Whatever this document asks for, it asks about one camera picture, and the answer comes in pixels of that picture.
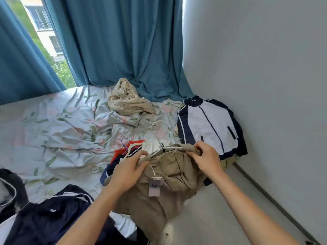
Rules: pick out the dark baseboard strip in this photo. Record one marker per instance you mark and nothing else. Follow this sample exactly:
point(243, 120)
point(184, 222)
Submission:
point(273, 201)

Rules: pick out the person's right thumb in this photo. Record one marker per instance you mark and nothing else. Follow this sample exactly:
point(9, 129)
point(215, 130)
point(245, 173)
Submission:
point(194, 156)

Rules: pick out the person's left hand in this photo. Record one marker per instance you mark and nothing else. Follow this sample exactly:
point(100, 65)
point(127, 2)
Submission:
point(124, 174)

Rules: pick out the black fuzzy hooded garment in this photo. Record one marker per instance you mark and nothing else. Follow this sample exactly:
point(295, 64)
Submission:
point(15, 191)

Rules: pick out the small navy garment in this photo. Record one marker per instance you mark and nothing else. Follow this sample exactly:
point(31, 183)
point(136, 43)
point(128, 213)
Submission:
point(108, 172)

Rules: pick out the purple hanger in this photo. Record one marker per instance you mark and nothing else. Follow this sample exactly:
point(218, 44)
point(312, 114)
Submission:
point(124, 144)

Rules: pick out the beige floral garment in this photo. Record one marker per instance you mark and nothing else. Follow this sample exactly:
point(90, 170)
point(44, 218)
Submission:
point(127, 100)

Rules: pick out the person's right hand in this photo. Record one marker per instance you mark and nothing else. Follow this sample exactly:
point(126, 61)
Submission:
point(209, 162)

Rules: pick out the person's left thumb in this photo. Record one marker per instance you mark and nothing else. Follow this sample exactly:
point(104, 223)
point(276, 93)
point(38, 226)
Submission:
point(143, 166)

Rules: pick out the teal curtain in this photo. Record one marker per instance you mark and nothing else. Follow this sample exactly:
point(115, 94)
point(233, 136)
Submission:
point(122, 40)
point(18, 68)

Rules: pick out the white hanger with red garment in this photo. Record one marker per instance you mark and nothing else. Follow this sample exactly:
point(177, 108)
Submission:
point(132, 149)

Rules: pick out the pink hanger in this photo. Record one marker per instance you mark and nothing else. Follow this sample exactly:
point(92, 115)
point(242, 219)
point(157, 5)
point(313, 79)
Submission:
point(117, 144)

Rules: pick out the person's right forearm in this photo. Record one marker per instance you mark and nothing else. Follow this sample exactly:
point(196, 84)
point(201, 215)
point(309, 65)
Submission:
point(250, 214)

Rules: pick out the navy garment with white stripes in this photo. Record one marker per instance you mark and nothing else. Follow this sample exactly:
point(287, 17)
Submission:
point(48, 216)

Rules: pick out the floral bed sheet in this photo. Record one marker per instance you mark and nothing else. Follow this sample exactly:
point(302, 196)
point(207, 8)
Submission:
point(63, 135)

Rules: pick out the pale paper clothing tag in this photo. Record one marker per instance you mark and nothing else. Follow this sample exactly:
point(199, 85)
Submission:
point(154, 187)

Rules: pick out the red garment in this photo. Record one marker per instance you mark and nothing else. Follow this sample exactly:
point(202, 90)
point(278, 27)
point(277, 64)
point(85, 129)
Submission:
point(118, 154)

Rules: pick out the white and navy jacket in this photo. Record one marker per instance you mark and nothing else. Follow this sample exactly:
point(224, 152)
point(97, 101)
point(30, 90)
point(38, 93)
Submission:
point(208, 123)

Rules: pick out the white hanger in khaki garment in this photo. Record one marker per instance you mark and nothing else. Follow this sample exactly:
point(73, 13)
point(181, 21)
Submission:
point(168, 149)

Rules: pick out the khaki garment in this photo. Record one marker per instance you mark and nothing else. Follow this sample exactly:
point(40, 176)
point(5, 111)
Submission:
point(168, 176)

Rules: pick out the window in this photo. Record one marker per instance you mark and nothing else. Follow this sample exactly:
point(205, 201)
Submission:
point(42, 35)

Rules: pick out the person's left forearm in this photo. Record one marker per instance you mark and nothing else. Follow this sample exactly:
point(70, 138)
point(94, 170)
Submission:
point(89, 216)

